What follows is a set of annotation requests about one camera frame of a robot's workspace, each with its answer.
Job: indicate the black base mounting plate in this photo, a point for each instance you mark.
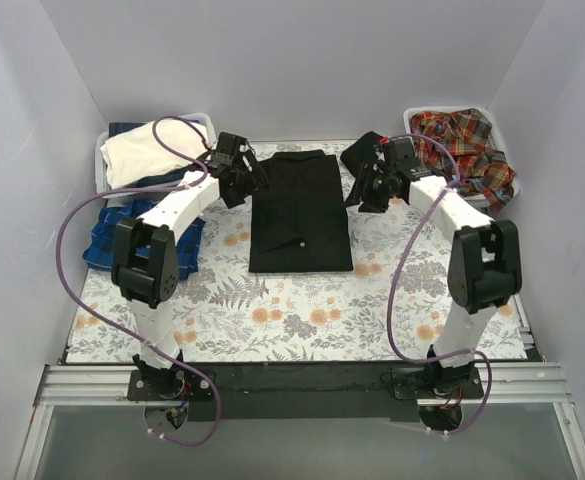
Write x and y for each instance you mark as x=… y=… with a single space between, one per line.
x=303 y=390

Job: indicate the red plaid shirt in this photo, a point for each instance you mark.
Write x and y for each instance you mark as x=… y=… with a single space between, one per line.
x=482 y=150

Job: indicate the cream white folded shirt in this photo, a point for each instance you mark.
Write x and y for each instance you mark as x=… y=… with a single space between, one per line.
x=137 y=150

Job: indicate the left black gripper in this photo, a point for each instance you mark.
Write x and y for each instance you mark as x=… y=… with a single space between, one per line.
x=242 y=181

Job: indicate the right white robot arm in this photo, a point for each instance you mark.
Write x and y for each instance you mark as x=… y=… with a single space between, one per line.
x=484 y=269

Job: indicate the white plastic basket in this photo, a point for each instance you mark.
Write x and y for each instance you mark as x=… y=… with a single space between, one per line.
x=100 y=168
x=412 y=117

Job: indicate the black long sleeve shirt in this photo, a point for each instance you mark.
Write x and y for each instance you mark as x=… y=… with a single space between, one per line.
x=299 y=223

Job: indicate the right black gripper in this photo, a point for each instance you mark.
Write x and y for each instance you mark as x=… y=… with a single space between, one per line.
x=365 y=185

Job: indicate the right white plastic basket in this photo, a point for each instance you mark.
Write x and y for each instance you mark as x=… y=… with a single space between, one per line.
x=412 y=117

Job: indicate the blue plaid shirt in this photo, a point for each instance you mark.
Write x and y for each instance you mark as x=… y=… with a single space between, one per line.
x=100 y=254

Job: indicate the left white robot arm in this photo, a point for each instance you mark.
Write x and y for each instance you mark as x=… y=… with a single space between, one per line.
x=145 y=261

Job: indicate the left white plastic basket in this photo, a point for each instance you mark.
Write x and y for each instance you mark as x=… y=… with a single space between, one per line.
x=100 y=168

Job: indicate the floral patterned table mat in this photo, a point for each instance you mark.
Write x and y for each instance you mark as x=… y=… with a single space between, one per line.
x=394 y=302

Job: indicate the folded black shirt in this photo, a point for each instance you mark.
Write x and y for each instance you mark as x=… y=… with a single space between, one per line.
x=361 y=152

